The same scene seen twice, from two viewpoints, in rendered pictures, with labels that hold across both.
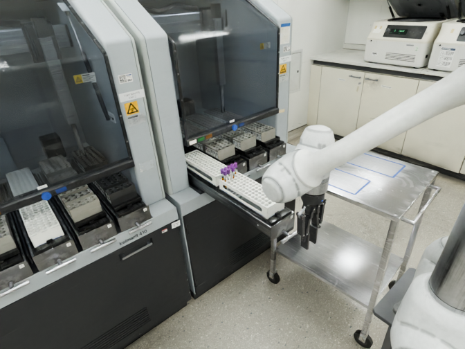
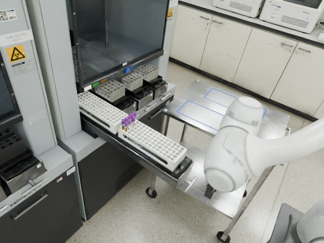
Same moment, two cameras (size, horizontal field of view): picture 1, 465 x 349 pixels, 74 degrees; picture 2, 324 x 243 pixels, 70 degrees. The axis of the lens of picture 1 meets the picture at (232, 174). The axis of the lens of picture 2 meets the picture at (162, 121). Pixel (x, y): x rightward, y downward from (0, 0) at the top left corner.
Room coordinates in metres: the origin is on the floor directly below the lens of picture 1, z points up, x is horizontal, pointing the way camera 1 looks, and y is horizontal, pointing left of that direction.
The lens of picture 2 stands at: (0.39, 0.17, 1.54)
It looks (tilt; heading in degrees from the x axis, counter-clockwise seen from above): 39 degrees down; 338
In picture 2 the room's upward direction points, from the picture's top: 9 degrees clockwise
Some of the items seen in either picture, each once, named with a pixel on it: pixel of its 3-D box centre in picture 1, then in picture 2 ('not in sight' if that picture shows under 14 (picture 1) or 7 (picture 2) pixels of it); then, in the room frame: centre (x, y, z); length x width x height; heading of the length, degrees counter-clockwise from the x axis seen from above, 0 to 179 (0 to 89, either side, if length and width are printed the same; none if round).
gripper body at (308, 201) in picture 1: (312, 201); not in sight; (0.82, -0.26, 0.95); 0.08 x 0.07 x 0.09; 128
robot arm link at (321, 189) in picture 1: (313, 181); not in sight; (0.82, -0.26, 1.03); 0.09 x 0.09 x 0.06
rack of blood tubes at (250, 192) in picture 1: (250, 194); (151, 143); (1.06, -0.07, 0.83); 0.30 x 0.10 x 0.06; 38
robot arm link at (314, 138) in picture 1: (314, 152); (240, 124); (0.81, -0.25, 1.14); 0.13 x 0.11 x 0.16; 137
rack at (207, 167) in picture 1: (205, 167); (99, 111); (1.30, 0.13, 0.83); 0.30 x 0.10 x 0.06; 38
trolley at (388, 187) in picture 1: (341, 235); (210, 161); (1.23, -0.56, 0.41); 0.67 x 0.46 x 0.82; 43
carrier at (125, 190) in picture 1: (122, 194); (9, 151); (1.09, 0.47, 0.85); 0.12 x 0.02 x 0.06; 128
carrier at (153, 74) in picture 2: (267, 135); (151, 74); (1.62, -0.21, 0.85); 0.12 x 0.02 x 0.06; 127
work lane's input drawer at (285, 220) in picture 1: (230, 191); (127, 137); (1.16, 0.02, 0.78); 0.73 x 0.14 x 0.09; 38
